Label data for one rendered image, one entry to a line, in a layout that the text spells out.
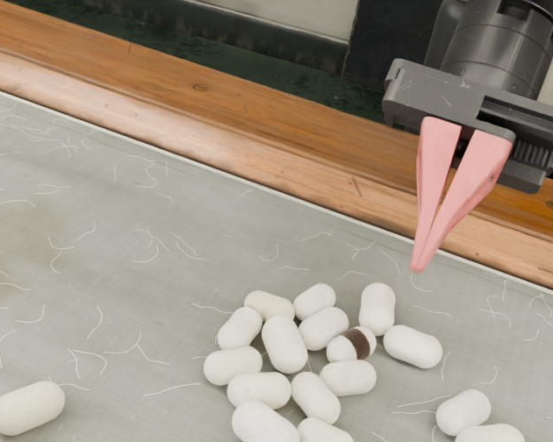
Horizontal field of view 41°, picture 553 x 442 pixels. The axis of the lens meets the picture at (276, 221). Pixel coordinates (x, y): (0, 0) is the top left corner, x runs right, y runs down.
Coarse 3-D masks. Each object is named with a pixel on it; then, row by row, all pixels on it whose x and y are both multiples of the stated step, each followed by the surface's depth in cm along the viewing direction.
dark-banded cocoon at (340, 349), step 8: (360, 328) 43; (368, 336) 43; (328, 344) 42; (336, 344) 42; (344, 344) 42; (328, 352) 42; (336, 352) 42; (344, 352) 42; (352, 352) 42; (336, 360) 42; (344, 360) 42
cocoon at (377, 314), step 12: (372, 288) 46; (384, 288) 46; (372, 300) 45; (384, 300) 45; (360, 312) 45; (372, 312) 44; (384, 312) 44; (360, 324) 45; (372, 324) 44; (384, 324) 44
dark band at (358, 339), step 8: (352, 328) 43; (336, 336) 43; (344, 336) 42; (352, 336) 42; (360, 336) 42; (352, 344) 42; (360, 344) 42; (368, 344) 42; (360, 352) 42; (368, 352) 42
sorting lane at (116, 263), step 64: (0, 128) 58; (64, 128) 59; (0, 192) 51; (64, 192) 52; (128, 192) 54; (192, 192) 55; (256, 192) 56; (0, 256) 46; (64, 256) 47; (128, 256) 48; (192, 256) 49; (256, 256) 50; (320, 256) 51; (384, 256) 52; (448, 256) 53; (0, 320) 42; (64, 320) 43; (128, 320) 43; (192, 320) 44; (448, 320) 47; (512, 320) 48; (0, 384) 38; (64, 384) 39; (128, 384) 40; (192, 384) 40; (384, 384) 42; (448, 384) 43; (512, 384) 44
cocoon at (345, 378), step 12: (360, 360) 41; (324, 372) 40; (336, 372) 40; (348, 372) 40; (360, 372) 40; (372, 372) 41; (336, 384) 40; (348, 384) 40; (360, 384) 40; (372, 384) 41
